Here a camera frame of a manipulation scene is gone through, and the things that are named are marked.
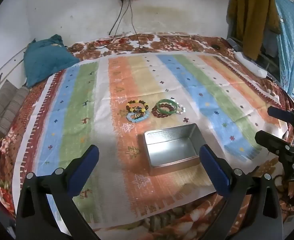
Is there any light blue bead bracelet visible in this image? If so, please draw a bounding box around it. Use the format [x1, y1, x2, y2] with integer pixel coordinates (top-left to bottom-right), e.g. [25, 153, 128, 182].
[126, 111, 150, 123]

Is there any teal pillow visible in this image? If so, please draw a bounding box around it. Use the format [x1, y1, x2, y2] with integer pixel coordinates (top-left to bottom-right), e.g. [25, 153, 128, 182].
[24, 34, 80, 88]

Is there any red bead bracelet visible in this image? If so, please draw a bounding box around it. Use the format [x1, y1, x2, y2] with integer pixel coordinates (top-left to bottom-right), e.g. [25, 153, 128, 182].
[151, 105, 176, 119]

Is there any light blue patterned curtain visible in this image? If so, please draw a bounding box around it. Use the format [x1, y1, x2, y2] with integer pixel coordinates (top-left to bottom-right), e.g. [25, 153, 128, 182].
[264, 0, 294, 98]

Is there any black cable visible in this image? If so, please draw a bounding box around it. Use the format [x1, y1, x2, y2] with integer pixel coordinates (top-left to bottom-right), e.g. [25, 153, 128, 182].
[128, 0, 141, 52]
[108, 0, 128, 37]

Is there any white extension strip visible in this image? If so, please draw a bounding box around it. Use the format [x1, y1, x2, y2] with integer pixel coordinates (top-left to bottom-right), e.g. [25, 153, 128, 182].
[234, 52, 268, 78]

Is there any rectangular metal tin box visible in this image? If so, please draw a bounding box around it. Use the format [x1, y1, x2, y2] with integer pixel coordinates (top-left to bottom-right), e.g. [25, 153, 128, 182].
[143, 123, 205, 176]

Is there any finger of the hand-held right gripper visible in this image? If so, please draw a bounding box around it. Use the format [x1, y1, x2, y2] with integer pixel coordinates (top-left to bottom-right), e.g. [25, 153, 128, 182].
[267, 106, 294, 130]
[254, 130, 294, 183]

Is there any white bead bracelet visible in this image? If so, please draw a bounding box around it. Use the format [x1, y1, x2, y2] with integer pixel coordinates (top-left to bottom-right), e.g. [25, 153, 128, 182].
[173, 102, 186, 115]

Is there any yellow and black bead bracelet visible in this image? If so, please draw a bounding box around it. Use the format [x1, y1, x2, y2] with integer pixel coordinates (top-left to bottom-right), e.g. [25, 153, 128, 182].
[126, 99, 147, 109]

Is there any mustard yellow garment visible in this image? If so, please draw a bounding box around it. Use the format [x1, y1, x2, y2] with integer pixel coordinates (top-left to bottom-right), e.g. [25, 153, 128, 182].
[227, 0, 280, 61]

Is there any striped printed cloth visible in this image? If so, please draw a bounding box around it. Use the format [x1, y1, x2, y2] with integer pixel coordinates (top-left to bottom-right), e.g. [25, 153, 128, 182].
[16, 52, 291, 229]

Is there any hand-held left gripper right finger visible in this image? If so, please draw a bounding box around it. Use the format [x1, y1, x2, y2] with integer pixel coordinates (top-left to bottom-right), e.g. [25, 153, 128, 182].
[199, 144, 284, 240]

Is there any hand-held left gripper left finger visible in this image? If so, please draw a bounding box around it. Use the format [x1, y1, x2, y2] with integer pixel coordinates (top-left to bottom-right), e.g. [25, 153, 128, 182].
[16, 144, 101, 240]

